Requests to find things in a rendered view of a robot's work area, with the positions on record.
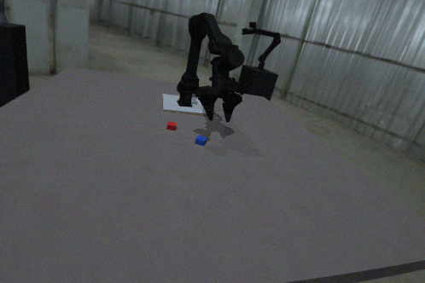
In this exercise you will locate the red block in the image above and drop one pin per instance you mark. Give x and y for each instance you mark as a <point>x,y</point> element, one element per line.
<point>171,126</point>

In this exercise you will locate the blue block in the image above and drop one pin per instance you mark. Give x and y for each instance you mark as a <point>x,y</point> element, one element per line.
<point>200,140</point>

